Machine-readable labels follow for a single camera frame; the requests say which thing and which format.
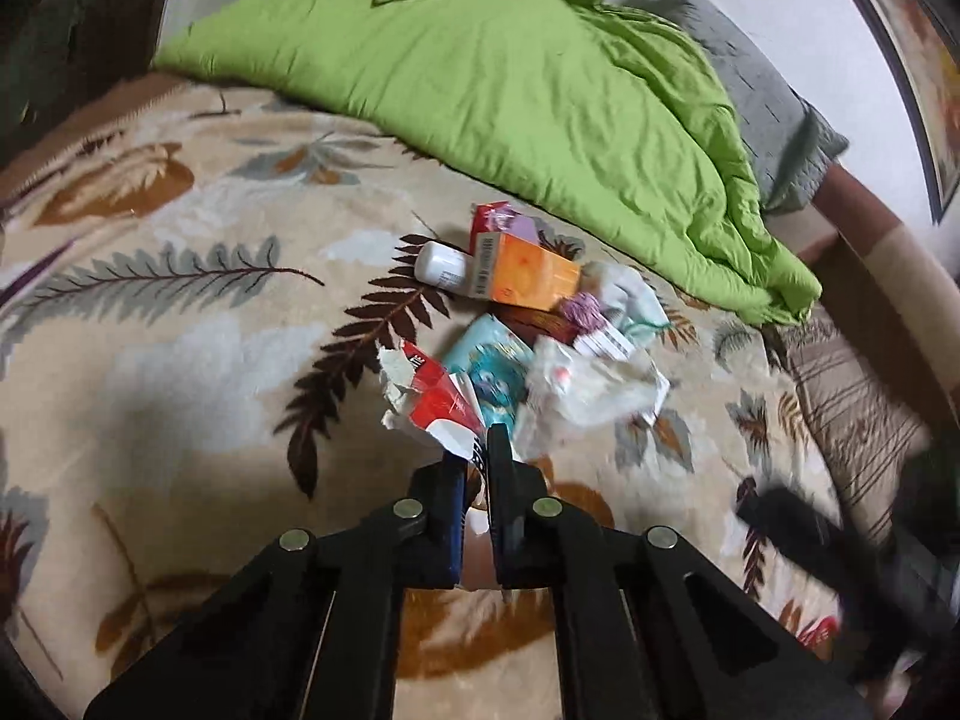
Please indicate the framed wall picture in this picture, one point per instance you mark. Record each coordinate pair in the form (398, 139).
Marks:
(911, 37)

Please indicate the striped brown pillow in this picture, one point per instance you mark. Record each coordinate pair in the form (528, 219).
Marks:
(847, 405)

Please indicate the green duvet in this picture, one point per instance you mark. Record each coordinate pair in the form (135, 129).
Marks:
(487, 90)

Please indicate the teal printed packet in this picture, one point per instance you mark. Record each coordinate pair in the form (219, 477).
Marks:
(487, 367)

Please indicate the orange cardboard box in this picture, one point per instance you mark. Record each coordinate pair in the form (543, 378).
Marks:
(525, 270)

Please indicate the crumpled clear plastic bag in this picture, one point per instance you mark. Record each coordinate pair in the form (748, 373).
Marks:
(592, 390)

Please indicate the white glove green cuff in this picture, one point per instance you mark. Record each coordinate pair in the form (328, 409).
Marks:
(622, 292)

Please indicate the leaf print blanket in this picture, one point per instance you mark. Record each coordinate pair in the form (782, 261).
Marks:
(187, 360)

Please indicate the brown upholstered headboard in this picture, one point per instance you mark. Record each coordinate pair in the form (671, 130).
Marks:
(885, 270)

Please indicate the white plastic bottle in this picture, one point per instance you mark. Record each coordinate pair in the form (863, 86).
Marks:
(439, 262)

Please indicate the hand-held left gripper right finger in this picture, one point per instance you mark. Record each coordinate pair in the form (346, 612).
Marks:
(508, 525)

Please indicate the purple white small box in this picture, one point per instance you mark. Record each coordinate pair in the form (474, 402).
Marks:
(600, 341)

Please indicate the brown flat box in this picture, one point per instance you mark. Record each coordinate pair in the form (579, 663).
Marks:
(540, 324)

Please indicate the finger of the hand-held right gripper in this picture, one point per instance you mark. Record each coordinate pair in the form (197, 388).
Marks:
(787, 525)

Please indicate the torn red white carton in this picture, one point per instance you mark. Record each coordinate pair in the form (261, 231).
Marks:
(439, 405)

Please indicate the grey quilted pillow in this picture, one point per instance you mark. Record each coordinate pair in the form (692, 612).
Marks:
(780, 127)

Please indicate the red printed cloth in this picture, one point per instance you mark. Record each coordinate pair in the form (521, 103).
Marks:
(817, 631)

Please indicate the red purple wrapper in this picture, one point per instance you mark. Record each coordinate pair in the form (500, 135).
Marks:
(499, 219)

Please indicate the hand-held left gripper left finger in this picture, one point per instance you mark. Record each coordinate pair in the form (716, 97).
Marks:
(453, 532)

